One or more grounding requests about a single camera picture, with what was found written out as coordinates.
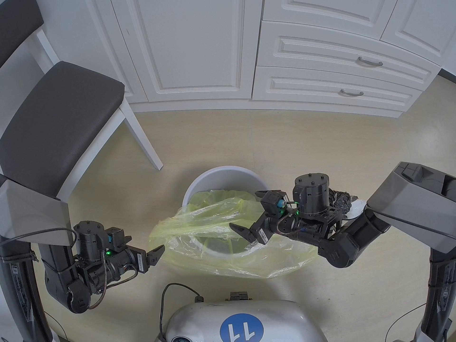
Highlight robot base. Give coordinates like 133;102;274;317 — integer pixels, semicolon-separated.
157;291;328;342

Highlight white trash bin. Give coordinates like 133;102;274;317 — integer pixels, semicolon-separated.
182;166;271;263

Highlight white paper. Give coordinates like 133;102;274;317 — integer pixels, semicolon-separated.
344;198;366;221

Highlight white chair grey cushions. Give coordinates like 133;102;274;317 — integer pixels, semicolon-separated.
0;0;164;202

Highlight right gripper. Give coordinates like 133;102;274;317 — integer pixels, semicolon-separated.
230;190;305;246

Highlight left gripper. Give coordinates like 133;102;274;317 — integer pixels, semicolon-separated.
106;244;165;281

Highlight yellow plastic bag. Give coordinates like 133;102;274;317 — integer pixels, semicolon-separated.
149;188;319;280

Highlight white wardrobe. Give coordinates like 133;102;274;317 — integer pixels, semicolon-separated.
80;0;456;118

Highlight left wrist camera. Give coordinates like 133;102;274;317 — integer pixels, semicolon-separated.
104;228;133;254

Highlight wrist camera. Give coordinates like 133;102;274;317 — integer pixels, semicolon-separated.
104;228;133;254
264;191;288;217

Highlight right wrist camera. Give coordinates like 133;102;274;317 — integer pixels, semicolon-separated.
264;191;288;217

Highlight black plastic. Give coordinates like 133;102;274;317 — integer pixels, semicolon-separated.
328;189;357;217

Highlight black cable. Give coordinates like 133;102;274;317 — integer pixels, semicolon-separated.
85;267;139;311
160;283;204;342

